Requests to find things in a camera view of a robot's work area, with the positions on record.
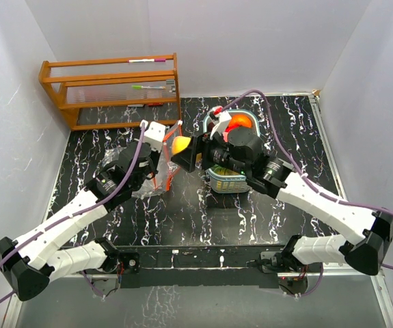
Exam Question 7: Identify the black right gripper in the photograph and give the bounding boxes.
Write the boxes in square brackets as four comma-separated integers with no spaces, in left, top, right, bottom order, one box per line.
[173,126,249,176]

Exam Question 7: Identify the clear orange-zip bag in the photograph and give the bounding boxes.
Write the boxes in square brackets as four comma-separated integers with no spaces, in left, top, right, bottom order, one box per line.
[132,120,182,199]

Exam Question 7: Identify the red bell pepper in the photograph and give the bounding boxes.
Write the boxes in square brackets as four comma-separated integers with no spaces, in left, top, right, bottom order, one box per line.
[223,126,238,135]

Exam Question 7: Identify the orange fruit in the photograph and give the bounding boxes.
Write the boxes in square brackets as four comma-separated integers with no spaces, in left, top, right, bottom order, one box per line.
[228,114,253,128]

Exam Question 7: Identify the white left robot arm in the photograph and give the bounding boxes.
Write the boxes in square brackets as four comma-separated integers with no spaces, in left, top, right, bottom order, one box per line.
[0,141,163,301]

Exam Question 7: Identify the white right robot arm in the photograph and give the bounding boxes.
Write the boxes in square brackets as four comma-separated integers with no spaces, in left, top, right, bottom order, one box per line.
[172,127,393,275]

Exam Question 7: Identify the light blue plastic basket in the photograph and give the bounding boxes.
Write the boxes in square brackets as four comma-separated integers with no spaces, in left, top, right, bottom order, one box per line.
[205,109,260,194]

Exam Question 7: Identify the small red box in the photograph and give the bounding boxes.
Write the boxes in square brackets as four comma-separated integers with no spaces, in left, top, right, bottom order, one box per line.
[148,102,164,107]

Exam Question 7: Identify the green white pen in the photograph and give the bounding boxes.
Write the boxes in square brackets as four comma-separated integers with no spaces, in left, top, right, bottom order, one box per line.
[131,85,166,90]

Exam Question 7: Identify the wooden shelf rack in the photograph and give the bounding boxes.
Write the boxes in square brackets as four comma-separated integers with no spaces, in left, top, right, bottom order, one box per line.
[38,53,182,131]

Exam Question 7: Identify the pink white pen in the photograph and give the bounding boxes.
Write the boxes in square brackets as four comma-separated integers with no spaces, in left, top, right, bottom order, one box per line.
[128,58,167,64]

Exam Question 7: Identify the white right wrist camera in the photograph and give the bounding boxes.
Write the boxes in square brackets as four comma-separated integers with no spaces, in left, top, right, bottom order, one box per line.
[208,106,232,139]

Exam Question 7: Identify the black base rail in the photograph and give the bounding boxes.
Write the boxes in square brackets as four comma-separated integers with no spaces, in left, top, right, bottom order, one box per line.
[79,244,323,291]

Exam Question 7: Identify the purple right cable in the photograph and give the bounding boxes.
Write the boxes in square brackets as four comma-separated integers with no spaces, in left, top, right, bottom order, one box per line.
[213,89,393,273]

